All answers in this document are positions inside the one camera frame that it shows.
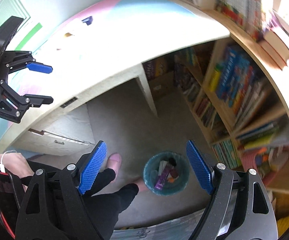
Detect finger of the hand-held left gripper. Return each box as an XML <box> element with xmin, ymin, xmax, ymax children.
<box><xmin>0</xmin><ymin>82</ymin><xmax>54</xmax><ymax>112</ymax></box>
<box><xmin>4</xmin><ymin>51</ymin><xmax>53</xmax><ymax>75</ymax></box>

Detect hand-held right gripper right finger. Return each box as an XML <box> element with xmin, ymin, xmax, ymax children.
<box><xmin>186</xmin><ymin>140</ymin><xmax>277</xmax><ymax>240</ymax></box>

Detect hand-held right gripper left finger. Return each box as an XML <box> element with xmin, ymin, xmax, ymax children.
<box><xmin>16</xmin><ymin>140</ymin><xmax>108</xmax><ymax>240</ymax></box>

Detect purple toothbrush package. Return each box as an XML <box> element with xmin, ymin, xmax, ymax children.
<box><xmin>155</xmin><ymin>167</ymin><xmax>173</xmax><ymax>190</ymax></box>

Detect teal trash bin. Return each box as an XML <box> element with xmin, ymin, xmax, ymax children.
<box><xmin>144</xmin><ymin>151</ymin><xmax>190</xmax><ymax>196</ymax></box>

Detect person's right forearm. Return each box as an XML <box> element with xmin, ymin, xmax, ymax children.
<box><xmin>0</xmin><ymin>152</ymin><xmax>35</xmax><ymax>184</ymax></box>

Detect pink slipper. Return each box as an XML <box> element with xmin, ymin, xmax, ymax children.
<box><xmin>108</xmin><ymin>153</ymin><xmax>122</xmax><ymax>177</ymax></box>
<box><xmin>134</xmin><ymin>179</ymin><xmax>148</xmax><ymax>192</ymax></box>

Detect black desk socket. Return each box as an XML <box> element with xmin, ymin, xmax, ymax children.
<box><xmin>60</xmin><ymin>96</ymin><xmax>79</xmax><ymax>109</ymax></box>

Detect white drawer cabinet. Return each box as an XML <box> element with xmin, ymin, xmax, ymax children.
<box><xmin>13</xmin><ymin>104</ymin><xmax>96</xmax><ymax>157</ymax></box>

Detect person's black trousers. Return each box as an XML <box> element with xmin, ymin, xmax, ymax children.
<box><xmin>26</xmin><ymin>160</ymin><xmax>140</xmax><ymax>232</ymax></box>

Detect pink basket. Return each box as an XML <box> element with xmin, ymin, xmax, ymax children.
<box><xmin>241</xmin><ymin>146</ymin><xmax>289</xmax><ymax>187</ymax></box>

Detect wooden floor bookcase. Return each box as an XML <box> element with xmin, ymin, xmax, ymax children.
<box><xmin>173</xmin><ymin>36</ymin><xmax>289</xmax><ymax>196</ymax></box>

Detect printed plastic bag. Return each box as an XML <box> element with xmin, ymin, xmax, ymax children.
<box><xmin>111</xmin><ymin>211</ymin><xmax>206</xmax><ymax>240</ymax></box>

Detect cardboard box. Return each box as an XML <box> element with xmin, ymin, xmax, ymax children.
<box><xmin>148</xmin><ymin>71</ymin><xmax>177</xmax><ymax>102</ymax></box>

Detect shelved colourful books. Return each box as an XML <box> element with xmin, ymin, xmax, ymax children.
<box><xmin>176</xmin><ymin>44</ymin><xmax>289</xmax><ymax>170</ymax></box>

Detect black red bag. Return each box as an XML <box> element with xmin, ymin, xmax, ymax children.
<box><xmin>0</xmin><ymin>155</ymin><xmax>23</xmax><ymax>240</ymax></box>

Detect purple printed box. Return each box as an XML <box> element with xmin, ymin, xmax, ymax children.
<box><xmin>143</xmin><ymin>56</ymin><xmax>172</xmax><ymax>80</ymax></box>

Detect pink blue printed towel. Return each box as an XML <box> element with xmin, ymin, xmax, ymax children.
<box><xmin>0</xmin><ymin>0</ymin><xmax>205</xmax><ymax>143</ymax></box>

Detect wooden desk bookshelf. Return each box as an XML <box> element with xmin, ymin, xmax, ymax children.
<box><xmin>142</xmin><ymin>0</ymin><xmax>289</xmax><ymax>73</ymax></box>

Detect row of colourful books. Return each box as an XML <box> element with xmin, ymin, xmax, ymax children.
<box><xmin>216</xmin><ymin>0</ymin><xmax>275</xmax><ymax>42</ymax></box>

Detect green striped wall poster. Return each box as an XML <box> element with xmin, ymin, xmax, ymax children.
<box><xmin>0</xmin><ymin>0</ymin><xmax>43</xmax><ymax>55</ymax></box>

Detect white cable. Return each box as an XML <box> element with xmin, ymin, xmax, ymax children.
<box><xmin>0</xmin><ymin>149</ymin><xmax>18</xmax><ymax>173</ymax></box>

